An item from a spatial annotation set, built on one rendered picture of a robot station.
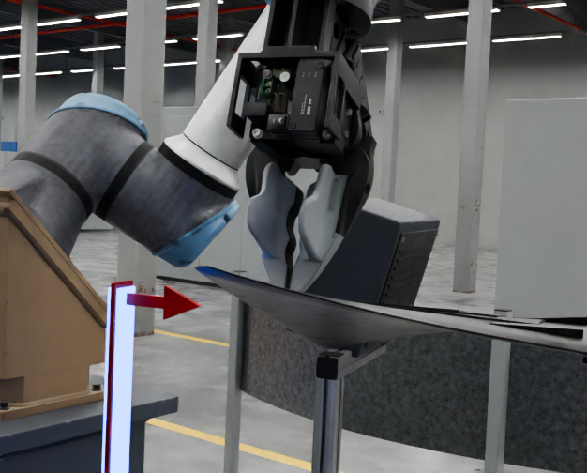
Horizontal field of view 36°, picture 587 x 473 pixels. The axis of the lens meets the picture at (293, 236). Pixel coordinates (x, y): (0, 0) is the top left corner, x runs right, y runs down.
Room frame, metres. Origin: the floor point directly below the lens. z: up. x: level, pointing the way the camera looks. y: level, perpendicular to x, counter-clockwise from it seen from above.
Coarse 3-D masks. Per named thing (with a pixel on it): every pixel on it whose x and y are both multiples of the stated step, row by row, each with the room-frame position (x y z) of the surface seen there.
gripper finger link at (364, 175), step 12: (360, 144) 0.62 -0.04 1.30; (372, 144) 0.62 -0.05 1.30; (348, 156) 0.61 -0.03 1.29; (360, 156) 0.61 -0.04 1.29; (372, 156) 0.62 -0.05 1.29; (336, 168) 0.61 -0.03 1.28; (348, 168) 0.61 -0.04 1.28; (360, 168) 0.61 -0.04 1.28; (372, 168) 0.62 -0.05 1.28; (348, 180) 0.61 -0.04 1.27; (360, 180) 0.61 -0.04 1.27; (372, 180) 0.62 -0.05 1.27; (348, 192) 0.60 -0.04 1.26; (360, 192) 0.61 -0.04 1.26; (348, 204) 0.61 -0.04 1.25; (360, 204) 0.61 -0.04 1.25; (348, 216) 0.61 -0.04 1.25; (336, 228) 0.60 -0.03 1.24; (348, 228) 0.61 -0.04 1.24
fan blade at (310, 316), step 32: (224, 288) 0.57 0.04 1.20; (256, 288) 0.51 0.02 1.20; (288, 320) 0.64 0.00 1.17; (320, 320) 0.63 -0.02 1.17; (352, 320) 0.62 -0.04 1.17; (384, 320) 0.60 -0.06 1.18; (416, 320) 0.49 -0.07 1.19; (448, 320) 0.50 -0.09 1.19; (480, 320) 0.52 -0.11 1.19; (512, 320) 0.52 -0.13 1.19; (544, 320) 0.55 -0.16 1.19; (576, 320) 0.55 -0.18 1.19; (576, 352) 0.47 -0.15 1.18
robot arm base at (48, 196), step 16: (16, 160) 1.08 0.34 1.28; (32, 160) 1.07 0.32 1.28; (48, 160) 1.08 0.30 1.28; (0, 176) 1.05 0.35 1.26; (16, 176) 1.05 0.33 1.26; (32, 176) 1.06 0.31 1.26; (48, 176) 1.06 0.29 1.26; (64, 176) 1.07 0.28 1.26; (16, 192) 1.03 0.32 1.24; (32, 192) 1.05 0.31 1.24; (48, 192) 1.05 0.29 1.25; (64, 192) 1.07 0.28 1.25; (80, 192) 1.09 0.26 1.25; (32, 208) 1.02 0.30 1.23; (48, 208) 1.04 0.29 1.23; (64, 208) 1.06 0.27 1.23; (80, 208) 1.09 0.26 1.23; (48, 224) 1.03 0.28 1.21; (64, 224) 1.05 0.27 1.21; (80, 224) 1.10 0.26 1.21; (64, 240) 1.05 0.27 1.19
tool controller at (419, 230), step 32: (384, 224) 1.15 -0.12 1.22; (416, 224) 1.23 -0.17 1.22; (352, 256) 1.17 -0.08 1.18; (384, 256) 1.15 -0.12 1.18; (416, 256) 1.27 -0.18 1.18; (320, 288) 1.18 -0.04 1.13; (352, 288) 1.17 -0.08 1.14; (384, 288) 1.17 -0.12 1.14; (416, 288) 1.36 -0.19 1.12; (352, 352) 1.16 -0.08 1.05
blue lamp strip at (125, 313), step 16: (128, 288) 0.63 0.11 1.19; (128, 320) 0.63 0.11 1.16; (128, 336) 0.63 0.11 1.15; (128, 352) 0.63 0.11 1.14; (128, 368) 0.64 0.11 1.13; (128, 384) 0.64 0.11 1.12; (128, 400) 0.64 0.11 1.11; (128, 416) 0.64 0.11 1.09; (112, 432) 0.62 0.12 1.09; (128, 432) 0.64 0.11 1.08; (112, 448) 0.62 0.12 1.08; (128, 448) 0.64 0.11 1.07; (112, 464) 0.62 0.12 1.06
